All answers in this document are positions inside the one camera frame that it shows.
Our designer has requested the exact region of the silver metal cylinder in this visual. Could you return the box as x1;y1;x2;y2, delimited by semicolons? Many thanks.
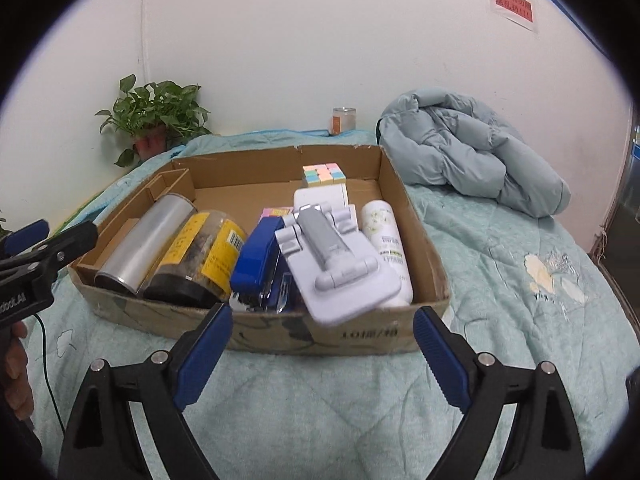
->
94;193;195;296

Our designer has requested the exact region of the yellow label plastic jar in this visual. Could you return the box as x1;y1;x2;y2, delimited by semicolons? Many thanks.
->
143;210;247;309

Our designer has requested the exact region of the blue stapler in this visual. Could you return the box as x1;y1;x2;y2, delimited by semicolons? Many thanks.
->
230;216;294;313

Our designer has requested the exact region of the colourful game box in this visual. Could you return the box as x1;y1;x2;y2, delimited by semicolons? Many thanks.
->
259;207;293;230

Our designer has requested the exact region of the white folding phone stand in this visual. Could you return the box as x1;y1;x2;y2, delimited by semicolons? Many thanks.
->
274;202;401;327

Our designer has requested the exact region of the white spray bottle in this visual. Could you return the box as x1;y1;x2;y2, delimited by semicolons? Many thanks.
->
360;200;413;308

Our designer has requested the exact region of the pastel puzzle cube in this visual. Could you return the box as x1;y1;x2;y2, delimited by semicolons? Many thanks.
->
303;162;346;188

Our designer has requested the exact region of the person's left hand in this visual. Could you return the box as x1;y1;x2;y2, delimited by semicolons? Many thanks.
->
1;321;34;420

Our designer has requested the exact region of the potted plant red pot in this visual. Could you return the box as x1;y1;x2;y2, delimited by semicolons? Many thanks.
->
96;74;212;168

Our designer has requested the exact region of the brown cardboard box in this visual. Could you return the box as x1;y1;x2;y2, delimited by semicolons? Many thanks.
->
70;144;450;356

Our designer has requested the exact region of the light blue puffer jacket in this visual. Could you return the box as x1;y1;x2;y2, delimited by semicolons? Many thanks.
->
376;88;570;219

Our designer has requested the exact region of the black cable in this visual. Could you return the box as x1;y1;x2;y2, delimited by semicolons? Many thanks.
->
29;314;68;436

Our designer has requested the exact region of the white wall pipe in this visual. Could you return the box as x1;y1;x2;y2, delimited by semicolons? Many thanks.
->
140;0;150;82

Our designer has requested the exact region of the red wall notice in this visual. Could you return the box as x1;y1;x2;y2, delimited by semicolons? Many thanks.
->
489;0;538;34

